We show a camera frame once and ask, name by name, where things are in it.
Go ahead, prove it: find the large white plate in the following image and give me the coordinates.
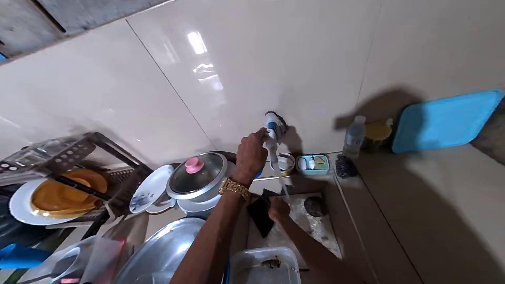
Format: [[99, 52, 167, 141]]
[[9, 177, 85, 226]]

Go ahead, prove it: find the clear plastic bottle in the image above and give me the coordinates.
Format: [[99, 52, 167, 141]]
[[342, 115, 367, 159]]

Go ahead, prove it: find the black cloth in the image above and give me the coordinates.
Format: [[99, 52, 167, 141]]
[[246, 189, 281, 239]]

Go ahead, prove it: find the round white tub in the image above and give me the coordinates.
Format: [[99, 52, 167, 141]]
[[270, 153, 296, 177]]

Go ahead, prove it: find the stack of orange plates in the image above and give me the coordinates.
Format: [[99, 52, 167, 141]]
[[30, 168, 108, 219]]

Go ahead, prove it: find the large silver metal basin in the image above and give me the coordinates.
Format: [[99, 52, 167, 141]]
[[113, 217, 206, 284]]

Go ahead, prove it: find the black mesh scrubber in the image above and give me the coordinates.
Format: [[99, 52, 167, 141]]
[[335, 154, 359, 179]]

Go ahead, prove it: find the white plate with floral print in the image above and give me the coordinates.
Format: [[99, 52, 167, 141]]
[[129, 164, 174, 214]]

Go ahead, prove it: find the clear rectangular plastic container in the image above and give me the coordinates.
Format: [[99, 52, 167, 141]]
[[229, 246, 301, 284]]

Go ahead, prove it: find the person's right hand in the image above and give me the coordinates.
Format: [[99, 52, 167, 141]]
[[268, 196, 291, 224]]

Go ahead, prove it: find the sink basin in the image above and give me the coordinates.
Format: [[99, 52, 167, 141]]
[[231, 175, 375, 284]]

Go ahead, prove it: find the person's right forearm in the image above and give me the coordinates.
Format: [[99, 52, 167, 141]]
[[278, 215, 365, 284]]

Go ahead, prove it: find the blue plastic cup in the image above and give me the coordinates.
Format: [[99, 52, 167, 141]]
[[0, 243, 53, 270]]

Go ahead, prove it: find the white blue water tap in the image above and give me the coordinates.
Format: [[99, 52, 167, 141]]
[[264, 111, 288, 164]]

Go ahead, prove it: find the dark round scouring lump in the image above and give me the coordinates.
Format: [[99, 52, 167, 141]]
[[304, 196, 328, 218]]

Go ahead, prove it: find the brown plastic dish rack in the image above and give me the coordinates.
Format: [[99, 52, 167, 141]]
[[0, 132, 154, 230]]

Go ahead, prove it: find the light blue plastic tray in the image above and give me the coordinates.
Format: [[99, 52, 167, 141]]
[[392, 89, 505, 154]]

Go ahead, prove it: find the silver cooking pot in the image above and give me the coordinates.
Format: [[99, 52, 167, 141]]
[[177, 161, 237, 220]]

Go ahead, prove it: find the jar with yellow lid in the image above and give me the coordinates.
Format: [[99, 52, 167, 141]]
[[363, 118, 394, 153]]

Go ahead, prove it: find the translucent plastic box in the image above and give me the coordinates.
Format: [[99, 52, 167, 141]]
[[80, 236, 128, 284]]

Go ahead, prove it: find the glass lid with pink knob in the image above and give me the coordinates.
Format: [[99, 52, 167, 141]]
[[166, 152, 229, 200]]

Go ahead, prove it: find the light blue soap tray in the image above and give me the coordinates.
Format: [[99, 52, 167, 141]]
[[296, 154, 330, 175]]

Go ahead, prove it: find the person's left hand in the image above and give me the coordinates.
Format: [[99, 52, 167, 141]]
[[234, 127, 270, 187]]

